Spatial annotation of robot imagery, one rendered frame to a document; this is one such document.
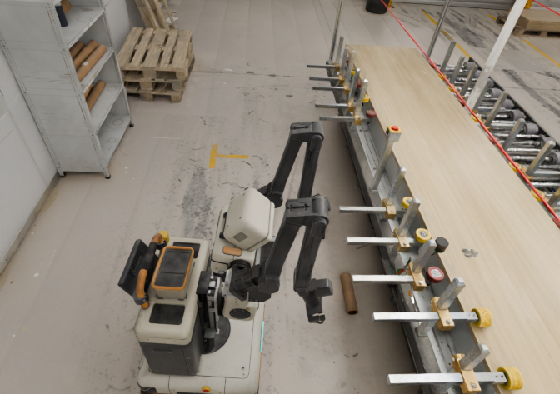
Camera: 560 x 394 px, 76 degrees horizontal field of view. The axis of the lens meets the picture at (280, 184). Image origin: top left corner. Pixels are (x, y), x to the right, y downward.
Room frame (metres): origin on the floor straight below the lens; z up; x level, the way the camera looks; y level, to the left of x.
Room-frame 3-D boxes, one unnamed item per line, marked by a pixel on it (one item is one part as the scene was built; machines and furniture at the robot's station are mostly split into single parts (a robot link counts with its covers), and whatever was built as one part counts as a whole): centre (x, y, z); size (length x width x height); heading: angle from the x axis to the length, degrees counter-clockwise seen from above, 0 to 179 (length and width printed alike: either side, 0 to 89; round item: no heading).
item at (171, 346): (0.94, 0.43, 0.59); 0.55 x 0.34 x 0.83; 2
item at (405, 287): (1.12, -0.71, 0.75); 0.26 x 0.01 x 0.10; 7
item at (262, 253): (0.95, 0.05, 0.99); 0.28 x 0.16 x 0.22; 2
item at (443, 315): (0.83, -0.77, 0.95); 0.14 x 0.06 x 0.05; 7
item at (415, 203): (1.35, -0.71, 0.89); 0.04 x 0.04 x 0.48; 7
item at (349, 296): (1.43, -0.59, 0.04); 0.30 x 0.08 x 0.08; 7
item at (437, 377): (0.55, -0.74, 0.95); 0.50 x 0.04 x 0.04; 97
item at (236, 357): (0.94, 0.34, 0.16); 0.67 x 0.64 x 0.25; 92
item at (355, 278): (1.04, -0.63, 0.84); 0.43 x 0.03 x 0.04; 97
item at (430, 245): (1.10, -0.74, 0.87); 0.04 x 0.04 x 0.48; 7
